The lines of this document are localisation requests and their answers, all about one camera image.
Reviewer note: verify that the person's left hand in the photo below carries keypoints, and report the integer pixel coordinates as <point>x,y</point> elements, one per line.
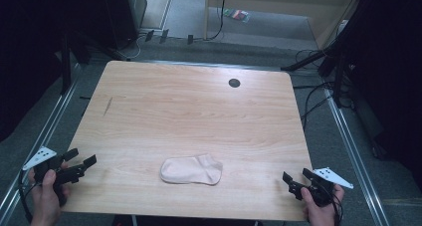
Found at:
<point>44,202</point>

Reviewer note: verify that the black tripod stand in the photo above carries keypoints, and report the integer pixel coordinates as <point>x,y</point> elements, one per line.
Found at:
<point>336,70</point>

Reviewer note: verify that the pale pink sock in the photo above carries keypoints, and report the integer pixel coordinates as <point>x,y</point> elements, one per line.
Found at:
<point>190,171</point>

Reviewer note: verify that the black round table grommet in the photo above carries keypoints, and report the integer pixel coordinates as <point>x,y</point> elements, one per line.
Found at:
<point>234,83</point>

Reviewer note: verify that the black stand leg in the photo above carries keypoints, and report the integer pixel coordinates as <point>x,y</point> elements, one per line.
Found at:
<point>65,66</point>

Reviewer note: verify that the person's right hand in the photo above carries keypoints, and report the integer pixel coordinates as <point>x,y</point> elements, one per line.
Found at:
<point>321,216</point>

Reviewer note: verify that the metal floor rail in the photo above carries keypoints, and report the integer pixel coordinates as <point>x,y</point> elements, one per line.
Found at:
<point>355,159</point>
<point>36,139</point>

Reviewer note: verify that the dark curtain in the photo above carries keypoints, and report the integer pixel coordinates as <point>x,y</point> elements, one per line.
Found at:
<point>26,53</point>
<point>391,70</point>

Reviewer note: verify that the light wooden shelf unit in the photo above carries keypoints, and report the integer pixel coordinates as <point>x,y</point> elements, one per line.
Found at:
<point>285,0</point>

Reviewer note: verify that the colourful packet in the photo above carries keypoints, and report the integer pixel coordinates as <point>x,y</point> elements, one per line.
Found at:
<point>237,15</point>

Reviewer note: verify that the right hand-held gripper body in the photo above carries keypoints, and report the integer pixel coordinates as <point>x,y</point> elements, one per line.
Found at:
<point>321,191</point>

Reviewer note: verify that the dark cabinet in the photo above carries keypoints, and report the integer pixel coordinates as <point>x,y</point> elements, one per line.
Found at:
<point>127,13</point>

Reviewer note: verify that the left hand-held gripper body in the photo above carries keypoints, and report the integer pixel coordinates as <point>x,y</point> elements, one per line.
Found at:
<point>46,166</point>

